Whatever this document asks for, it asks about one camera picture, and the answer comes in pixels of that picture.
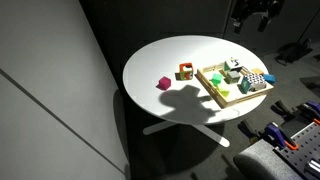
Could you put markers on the black white patterned cube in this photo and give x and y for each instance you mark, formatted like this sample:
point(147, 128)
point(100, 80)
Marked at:
point(254, 82)

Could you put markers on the black perforated board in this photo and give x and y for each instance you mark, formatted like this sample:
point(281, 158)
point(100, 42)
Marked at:
point(303, 146)

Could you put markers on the wooden tray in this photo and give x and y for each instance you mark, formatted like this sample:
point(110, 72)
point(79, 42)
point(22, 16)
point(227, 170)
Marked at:
point(230, 100)

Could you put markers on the orange block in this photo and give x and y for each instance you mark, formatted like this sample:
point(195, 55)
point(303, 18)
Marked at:
point(257, 71)

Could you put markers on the grey green cube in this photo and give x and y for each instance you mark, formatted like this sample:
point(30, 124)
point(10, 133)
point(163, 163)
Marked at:
point(233, 76)

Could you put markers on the black clamp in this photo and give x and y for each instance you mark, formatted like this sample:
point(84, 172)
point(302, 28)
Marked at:
point(282, 108)

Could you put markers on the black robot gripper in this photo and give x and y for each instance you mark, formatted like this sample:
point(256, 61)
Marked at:
point(256, 7)

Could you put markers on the magenta cube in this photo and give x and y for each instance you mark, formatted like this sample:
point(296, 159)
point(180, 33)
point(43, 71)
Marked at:
point(164, 83)

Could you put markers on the white cube with black marks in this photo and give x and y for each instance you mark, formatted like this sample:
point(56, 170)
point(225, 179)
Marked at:
point(233, 64)

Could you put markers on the blue block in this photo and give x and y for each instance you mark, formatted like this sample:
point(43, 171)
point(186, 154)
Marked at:
point(269, 79)

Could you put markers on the grey padded stool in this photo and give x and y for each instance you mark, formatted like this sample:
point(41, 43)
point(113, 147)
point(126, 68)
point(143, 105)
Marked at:
point(256, 163)

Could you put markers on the orange green picture cube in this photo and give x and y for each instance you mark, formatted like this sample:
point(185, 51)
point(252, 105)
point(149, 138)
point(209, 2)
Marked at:
point(185, 71)

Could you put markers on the white table base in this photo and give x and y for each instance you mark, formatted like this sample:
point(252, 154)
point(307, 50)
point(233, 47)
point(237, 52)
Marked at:
point(213, 135)

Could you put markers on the yellow-green block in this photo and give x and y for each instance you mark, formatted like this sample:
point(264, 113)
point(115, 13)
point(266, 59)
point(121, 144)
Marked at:
point(223, 91)

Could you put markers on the metal cylinder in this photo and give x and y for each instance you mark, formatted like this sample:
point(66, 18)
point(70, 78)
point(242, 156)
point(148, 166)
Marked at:
point(313, 168)

